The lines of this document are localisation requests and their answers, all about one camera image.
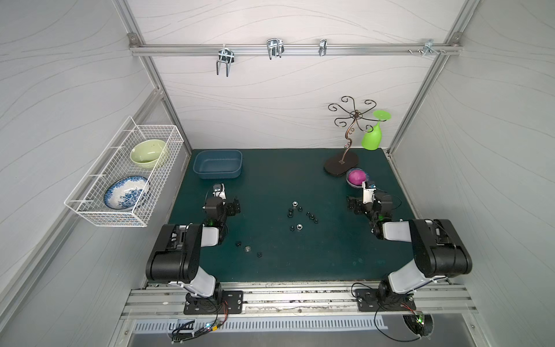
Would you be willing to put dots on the blue plastic storage box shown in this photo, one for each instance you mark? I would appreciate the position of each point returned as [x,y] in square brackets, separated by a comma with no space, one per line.
[218,164]

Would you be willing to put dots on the metal hook right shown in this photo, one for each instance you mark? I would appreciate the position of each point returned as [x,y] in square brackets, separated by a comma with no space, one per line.
[427,49]

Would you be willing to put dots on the green ceramic bowl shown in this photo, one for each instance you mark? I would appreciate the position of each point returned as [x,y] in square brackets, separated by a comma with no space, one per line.
[150,154]

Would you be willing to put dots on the aluminium front rail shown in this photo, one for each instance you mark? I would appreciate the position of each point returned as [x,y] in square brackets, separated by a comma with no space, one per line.
[282,299]

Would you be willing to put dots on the black nut cluster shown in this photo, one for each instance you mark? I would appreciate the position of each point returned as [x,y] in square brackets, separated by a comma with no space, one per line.
[294,210]
[312,217]

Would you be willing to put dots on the aluminium top rail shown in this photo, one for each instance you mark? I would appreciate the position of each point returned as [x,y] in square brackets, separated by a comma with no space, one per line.
[312,49]

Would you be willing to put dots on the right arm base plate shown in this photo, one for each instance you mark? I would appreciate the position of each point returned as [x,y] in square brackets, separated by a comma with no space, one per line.
[372,300]

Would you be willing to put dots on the small metal hook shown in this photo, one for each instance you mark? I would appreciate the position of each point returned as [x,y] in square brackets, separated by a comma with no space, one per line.
[323,47]

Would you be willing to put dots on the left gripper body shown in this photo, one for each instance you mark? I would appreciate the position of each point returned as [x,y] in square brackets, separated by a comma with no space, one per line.
[232,206]

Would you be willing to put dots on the aluminium rail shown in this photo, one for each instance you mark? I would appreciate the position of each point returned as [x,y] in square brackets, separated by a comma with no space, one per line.
[282,299]
[312,49]

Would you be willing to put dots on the blue white patterned bowl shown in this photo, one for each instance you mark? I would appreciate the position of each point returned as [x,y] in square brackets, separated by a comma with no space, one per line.
[124,194]

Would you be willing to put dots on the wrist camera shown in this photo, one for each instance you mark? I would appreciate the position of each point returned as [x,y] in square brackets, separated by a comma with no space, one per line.
[218,191]
[368,192]

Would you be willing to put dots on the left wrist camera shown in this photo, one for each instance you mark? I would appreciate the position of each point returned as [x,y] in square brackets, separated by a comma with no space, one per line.
[218,191]

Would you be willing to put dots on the purple ball in bowl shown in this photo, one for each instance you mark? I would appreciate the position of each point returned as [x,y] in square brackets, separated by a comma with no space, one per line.
[356,177]

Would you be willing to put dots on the black nut cluster right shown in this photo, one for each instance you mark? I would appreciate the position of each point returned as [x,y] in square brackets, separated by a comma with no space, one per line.
[312,217]

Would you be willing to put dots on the white wire basket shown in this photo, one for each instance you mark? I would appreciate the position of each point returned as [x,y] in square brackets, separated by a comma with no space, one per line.
[113,164]

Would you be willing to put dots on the metal hook centre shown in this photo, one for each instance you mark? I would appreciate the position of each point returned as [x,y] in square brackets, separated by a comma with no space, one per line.
[275,48]

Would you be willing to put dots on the black nut cluster left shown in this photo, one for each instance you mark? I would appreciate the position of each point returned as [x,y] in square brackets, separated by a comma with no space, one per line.
[294,210]

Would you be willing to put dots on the green plastic goblet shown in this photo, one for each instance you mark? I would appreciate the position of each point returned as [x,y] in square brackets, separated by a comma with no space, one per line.
[372,139]

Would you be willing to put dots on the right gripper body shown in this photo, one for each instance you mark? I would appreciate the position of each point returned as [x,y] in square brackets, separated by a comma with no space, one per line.
[357,205]

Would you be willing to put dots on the metal double hook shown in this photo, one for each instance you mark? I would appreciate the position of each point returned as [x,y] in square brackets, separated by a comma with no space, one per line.
[225,58]

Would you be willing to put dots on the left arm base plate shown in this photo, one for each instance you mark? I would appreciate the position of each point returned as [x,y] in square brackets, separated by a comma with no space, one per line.
[212,302]

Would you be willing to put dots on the green table mat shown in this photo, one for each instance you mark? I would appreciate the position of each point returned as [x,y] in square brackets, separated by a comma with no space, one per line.
[340,247]

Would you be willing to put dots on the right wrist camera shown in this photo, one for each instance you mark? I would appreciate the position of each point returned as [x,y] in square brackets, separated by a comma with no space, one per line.
[368,192]

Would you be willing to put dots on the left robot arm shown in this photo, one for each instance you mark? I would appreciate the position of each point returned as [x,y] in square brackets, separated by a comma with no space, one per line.
[175,258]

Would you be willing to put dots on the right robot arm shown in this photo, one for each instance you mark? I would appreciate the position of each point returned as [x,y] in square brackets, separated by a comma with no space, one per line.
[438,251]

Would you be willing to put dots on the dark metal jewelry stand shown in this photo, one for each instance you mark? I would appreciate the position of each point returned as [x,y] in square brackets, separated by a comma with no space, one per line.
[355,119]

